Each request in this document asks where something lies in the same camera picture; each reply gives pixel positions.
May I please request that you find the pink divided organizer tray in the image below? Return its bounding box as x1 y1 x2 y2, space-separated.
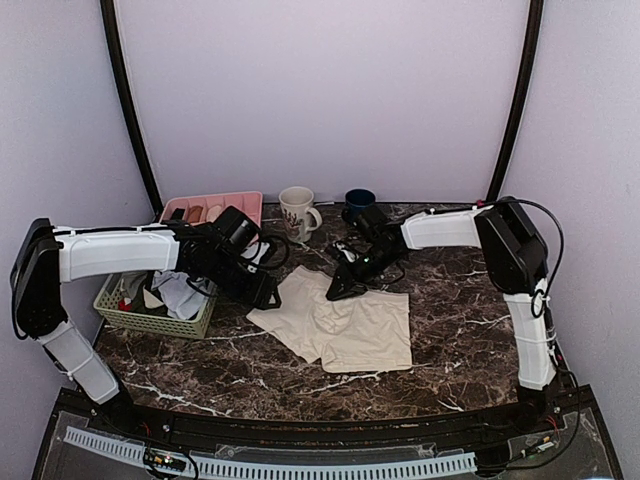
160 191 263 226

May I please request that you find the left black frame post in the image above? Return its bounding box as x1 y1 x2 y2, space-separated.
99 0 164 217

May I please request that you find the white slotted cable duct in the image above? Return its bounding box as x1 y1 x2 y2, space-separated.
63 427 477 479

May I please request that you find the white cloth in basket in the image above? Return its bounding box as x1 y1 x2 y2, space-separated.
119 269 214 321

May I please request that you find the black frame post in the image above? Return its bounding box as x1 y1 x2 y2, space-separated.
485 0 544 202
99 0 164 217

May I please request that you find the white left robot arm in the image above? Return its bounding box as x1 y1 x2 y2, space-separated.
10 213 281 436

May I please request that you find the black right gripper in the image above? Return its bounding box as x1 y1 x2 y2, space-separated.
327 244 403 300

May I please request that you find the right black frame post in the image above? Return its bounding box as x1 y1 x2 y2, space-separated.
485 0 544 202

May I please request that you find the beige boxer underwear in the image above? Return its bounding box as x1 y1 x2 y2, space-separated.
247 266 413 373

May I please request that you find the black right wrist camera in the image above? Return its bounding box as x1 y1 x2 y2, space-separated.
352 204 389 242

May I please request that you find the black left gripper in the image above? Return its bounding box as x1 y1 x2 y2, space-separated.
206 249 282 311

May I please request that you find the brown rolled item in tray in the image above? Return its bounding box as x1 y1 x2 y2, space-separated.
185 205 204 224

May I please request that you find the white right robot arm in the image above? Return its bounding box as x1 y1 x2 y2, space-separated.
326 197 559 434

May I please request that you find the green plastic laundry basket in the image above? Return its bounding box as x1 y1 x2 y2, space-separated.
93 273 217 339

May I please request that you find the dark blue mug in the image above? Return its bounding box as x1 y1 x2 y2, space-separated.
344 188 376 214

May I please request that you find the cream floral mug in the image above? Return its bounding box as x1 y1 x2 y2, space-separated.
279 186 323 243

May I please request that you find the beige rolled item in tray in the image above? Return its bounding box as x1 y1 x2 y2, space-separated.
205 205 224 223

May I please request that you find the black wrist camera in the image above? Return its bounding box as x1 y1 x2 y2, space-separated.
352 204 389 242
213 206 261 254

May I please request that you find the black rolled item in tray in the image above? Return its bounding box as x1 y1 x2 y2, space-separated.
170 209 185 220

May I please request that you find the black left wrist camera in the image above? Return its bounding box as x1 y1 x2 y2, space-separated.
213 206 261 254

